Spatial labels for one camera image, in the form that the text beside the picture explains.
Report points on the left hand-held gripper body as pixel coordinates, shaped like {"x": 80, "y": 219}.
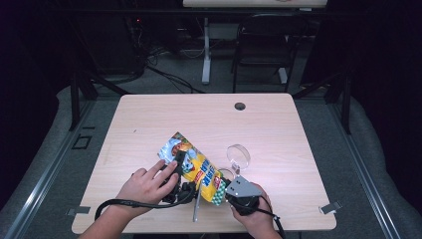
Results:
{"x": 184, "y": 194}

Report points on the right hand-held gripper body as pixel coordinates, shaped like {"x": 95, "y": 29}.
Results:
{"x": 244, "y": 195}

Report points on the yellow seasoning pouch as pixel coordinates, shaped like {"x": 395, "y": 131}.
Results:
{"x": 199, "y": 169}

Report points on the clear glass jar with lid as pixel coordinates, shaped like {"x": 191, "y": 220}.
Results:
{"x": 239, "y": 156}

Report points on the person's right hand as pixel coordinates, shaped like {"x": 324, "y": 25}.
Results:
{"x": 257, "y": 220}

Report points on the person's left hand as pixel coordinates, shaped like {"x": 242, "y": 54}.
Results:
{"x": 146, "y": 187}

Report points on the grey tape strip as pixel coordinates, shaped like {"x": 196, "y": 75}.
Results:
{"x": 330, "y": 207}
{"x": 78, "y": 210}

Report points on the white desk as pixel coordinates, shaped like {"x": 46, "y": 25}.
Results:
{"x": 206, "y": 49}

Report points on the black metal stand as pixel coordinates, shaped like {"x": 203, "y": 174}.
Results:
{"x": 346, "y": 106}
{"x": 75, "y": 99}

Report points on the black folding chair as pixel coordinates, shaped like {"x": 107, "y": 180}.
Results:
{"x": 265, "y": 40}

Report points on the aluminium floor rail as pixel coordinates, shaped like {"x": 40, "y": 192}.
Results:
{"x": 49, "y": 172}
{"x": 365, "y": 172}

